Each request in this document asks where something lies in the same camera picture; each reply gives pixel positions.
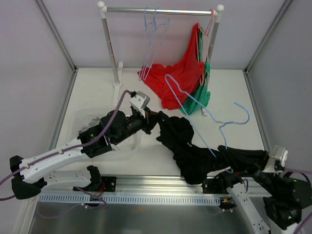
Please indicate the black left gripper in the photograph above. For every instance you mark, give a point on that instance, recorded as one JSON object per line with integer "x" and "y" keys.
{"x": 148, "y": 120}

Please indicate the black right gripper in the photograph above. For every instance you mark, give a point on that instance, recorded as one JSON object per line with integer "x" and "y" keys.
{"x": 269, "y": 170}

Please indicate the grey tank top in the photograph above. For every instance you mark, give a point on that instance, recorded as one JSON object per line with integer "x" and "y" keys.
{"x": 92, "y": 123}

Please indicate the black tank top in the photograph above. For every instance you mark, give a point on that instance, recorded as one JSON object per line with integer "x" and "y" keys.
{"x": 176, "y": 133}

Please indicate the white tank top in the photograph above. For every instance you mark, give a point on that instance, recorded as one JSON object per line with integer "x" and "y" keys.
{"x": 125, "y": 145}

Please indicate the light blue wire hanger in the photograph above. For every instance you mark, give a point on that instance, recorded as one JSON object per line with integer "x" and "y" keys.
{"x": 148, "y": 40}

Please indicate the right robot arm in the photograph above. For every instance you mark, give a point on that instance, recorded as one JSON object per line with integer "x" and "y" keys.
{"x": 288, "y": 198}

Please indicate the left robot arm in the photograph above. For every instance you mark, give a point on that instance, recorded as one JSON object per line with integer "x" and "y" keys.
{"x": 30, "y": 175}

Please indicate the red tank top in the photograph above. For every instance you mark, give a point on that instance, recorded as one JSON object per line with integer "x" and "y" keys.
{"x": 185, "y": 74}

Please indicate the green tank top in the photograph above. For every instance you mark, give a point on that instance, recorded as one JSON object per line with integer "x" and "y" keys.
{"x": 201, "y": 93}

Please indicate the white clothes rack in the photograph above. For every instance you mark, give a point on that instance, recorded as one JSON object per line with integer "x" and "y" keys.
{"x": 124, "y": 31}

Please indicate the red garment on table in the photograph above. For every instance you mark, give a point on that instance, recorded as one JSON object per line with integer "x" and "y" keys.
{"x": 154, "y": 77}

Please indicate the white plastic perforated basket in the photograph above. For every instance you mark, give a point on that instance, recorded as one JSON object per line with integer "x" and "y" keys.
{"x": 83, "y": 115}

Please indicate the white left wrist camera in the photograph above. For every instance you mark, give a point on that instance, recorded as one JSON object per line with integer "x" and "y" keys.
{"x": 139, "y": 102}

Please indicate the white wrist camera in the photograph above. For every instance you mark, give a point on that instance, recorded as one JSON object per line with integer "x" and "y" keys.
{"x": 277, "y": 160}
{"x": 139, "y": 102}

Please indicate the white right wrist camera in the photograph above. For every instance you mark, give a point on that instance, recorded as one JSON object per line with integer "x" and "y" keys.
{"x": 277, "y": 160}

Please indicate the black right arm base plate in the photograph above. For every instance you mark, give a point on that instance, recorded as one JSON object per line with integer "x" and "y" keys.
{"x": 212, "y": 186}

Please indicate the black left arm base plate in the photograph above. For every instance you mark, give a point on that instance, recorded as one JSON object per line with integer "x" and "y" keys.
{"x": 105, "y": 184}

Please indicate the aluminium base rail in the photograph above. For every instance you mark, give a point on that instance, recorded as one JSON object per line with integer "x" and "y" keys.
{"x": 161, "y": 185}

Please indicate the pink wire hanger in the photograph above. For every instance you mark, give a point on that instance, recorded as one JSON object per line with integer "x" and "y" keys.
{"x": 204, "y": 42}

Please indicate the white slotted cable duct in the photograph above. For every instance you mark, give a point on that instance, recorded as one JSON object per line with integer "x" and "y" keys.
{"x": 132, "y": 199}

